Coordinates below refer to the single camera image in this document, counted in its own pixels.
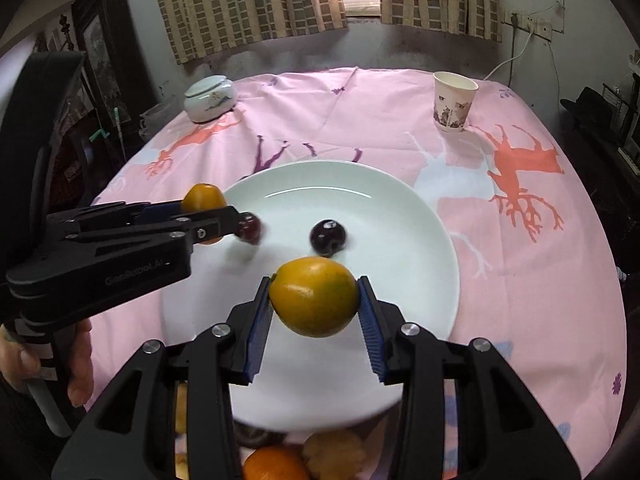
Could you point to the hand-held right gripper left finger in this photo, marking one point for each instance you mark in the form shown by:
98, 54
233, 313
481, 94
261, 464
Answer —
257, 330

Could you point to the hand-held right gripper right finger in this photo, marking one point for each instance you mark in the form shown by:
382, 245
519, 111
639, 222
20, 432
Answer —
370, 330

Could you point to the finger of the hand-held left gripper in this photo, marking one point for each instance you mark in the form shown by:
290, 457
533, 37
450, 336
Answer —
150, 215
210, 225

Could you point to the small orange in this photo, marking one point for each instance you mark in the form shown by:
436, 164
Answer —
202, 197
275, 464

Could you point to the dark purple plum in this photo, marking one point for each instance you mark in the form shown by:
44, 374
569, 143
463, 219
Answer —
327, 236
248, 228

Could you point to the yellow green tangerine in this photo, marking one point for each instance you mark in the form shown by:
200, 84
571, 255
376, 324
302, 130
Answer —
313, 296

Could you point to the white round plate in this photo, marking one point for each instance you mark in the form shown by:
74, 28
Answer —
390, 240

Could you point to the tan round fruit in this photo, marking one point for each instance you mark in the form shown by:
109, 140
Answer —
334, 452

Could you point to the person's left hand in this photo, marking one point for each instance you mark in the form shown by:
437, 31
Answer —
80, 360

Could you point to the white green stick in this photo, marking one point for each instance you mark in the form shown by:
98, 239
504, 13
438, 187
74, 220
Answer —
119, 127

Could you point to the clear plastic bag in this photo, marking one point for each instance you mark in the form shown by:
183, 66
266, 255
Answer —
152, 121

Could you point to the yellow fruit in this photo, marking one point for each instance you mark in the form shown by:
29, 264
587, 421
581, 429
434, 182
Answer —
180, 407

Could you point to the white ceramic lidded jar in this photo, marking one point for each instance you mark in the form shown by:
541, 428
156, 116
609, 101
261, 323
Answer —
210, 100

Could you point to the pink printed tablecloth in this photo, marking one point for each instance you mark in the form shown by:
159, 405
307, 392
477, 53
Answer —
525, 285

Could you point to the dark wooden cabinet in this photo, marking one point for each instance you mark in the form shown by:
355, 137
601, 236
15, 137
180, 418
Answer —
110, 35

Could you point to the printed paper cup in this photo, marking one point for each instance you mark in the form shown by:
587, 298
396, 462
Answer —
452, 105

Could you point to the black hat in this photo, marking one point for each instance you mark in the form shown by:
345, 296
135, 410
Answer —
585, 107

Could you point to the white wall power outlet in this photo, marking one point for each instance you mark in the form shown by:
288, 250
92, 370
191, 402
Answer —
530, 24

